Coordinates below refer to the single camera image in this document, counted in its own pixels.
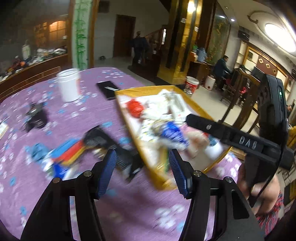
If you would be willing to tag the yellow cardboard box tray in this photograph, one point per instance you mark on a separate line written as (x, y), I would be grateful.
(153, 153)

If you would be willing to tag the white dental floss pick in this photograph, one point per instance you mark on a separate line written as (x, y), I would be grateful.
(111, 88)

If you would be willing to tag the purple floral tablecloth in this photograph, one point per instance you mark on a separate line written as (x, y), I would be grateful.
(44, 131)

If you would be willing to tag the blue knitted cloth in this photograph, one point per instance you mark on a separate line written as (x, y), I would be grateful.
(39, 152)

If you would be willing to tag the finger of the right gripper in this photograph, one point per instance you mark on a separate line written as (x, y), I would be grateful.
(217, 130)

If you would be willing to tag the black foil snack bag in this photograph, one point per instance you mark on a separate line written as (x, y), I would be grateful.
(129, 162)

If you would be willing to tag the white floor container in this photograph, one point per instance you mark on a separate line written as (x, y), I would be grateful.
(209, 82)

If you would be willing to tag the blue vinda tissue pack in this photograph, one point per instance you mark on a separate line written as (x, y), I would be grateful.
(170, 135)

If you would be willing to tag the black smartphone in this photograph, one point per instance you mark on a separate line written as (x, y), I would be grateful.
(109, 95)

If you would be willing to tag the coloured cloth stack pack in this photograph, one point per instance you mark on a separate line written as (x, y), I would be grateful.
(68, 152)

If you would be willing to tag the standing person in black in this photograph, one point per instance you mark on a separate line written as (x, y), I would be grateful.
(140, 47)

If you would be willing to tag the red white bucket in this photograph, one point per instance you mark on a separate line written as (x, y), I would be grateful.
(191, 84)

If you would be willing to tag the pink tissue pack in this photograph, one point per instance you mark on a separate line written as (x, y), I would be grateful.
(201, 143)

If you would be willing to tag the seated person dark jacket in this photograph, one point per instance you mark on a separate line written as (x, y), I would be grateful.
(219, 71)

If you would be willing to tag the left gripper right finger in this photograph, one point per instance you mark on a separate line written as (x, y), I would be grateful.
(234, 219)

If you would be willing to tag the wooden chair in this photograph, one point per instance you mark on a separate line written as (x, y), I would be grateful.
(249, 102)

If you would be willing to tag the red plastic bag bundle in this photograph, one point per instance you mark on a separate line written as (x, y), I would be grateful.
(135, 108)

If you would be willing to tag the black cylindrical motor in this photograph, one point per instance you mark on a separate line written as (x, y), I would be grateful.
(36, 117)

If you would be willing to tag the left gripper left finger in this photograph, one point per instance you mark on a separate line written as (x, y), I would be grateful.
(50, 218)

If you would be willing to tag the white plastic jar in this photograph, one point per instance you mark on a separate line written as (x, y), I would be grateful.
(69, 84)

